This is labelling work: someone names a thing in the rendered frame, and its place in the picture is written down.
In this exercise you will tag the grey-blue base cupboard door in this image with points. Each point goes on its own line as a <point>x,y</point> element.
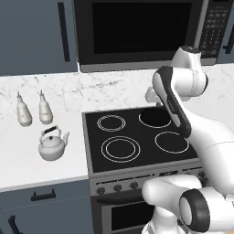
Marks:
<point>55,219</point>

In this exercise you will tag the black and steel microwave oven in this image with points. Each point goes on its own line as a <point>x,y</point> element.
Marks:
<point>137,30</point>

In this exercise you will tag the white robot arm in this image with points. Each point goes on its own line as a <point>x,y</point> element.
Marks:
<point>213,146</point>

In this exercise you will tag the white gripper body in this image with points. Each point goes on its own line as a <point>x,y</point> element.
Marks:
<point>151,95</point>

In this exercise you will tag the grey-blue drawer front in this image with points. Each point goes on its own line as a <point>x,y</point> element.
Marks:
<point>67,192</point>

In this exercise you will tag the grey-blue wall cupboard door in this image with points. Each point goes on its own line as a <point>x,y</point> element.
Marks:
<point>229,18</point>
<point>30,36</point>

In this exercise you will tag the black stove knob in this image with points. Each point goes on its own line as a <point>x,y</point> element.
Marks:
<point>201,174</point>
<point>100,191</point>
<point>134,185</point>
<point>117,188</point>

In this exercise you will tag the beige bottle with narrow neck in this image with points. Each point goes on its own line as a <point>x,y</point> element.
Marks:
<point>23,114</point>
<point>45,112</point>

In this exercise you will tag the black and steel stove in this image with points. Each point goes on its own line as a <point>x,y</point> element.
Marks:
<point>122,170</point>

